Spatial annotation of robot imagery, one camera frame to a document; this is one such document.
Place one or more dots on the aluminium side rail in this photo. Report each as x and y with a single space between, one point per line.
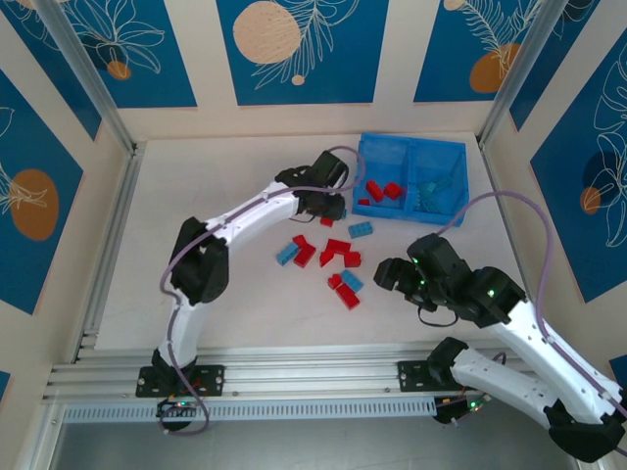
495 181
117 230

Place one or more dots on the blue floral wall panel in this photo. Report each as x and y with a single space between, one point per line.
29 196
59 83
4 384
455 49
578 49
578 196
147 59
619 367

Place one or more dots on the long red lego brick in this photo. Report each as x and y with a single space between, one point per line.
348 296

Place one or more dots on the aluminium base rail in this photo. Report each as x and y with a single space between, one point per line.
318 367

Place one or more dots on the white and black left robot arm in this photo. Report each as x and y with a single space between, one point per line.
201 274

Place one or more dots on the aluminium frame post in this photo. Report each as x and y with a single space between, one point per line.
524 63
83 68

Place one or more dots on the blue panel with beige circle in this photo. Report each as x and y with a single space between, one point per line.
303 59

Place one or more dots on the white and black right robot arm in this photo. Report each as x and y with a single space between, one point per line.
504 387

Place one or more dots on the blue two-compartment plastic bin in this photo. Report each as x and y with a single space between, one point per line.
382 156

